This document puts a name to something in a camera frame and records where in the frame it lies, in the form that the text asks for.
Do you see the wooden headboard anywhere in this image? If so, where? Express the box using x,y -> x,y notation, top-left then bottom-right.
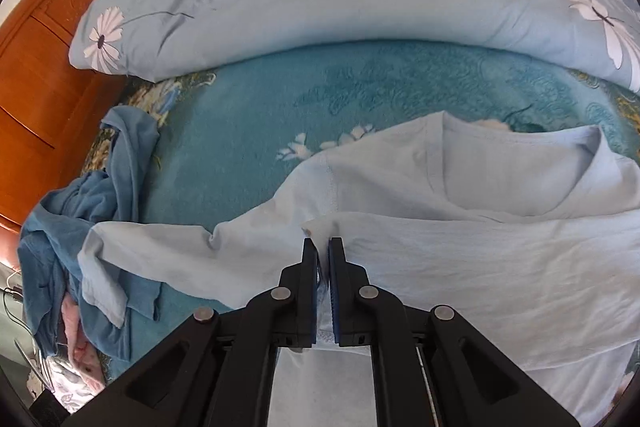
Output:
0,0 -> 237,270

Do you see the light blue t-shirt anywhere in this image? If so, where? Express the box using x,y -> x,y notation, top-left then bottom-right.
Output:
77,111 -> 640,427

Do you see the blue terry garment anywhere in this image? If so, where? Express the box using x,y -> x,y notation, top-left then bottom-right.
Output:
19,106 -> 163,360

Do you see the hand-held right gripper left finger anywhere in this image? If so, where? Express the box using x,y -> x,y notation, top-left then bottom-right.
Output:
62,237 -> 321,427

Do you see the teal floral bed blanket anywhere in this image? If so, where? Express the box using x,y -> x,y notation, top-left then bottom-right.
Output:
82,38 -> 640,360

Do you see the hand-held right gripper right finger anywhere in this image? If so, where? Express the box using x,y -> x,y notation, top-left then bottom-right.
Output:
327,237 -> 582,427

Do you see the pink fleece garment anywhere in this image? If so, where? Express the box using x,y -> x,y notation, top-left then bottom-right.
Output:
60,294 -> 106,395

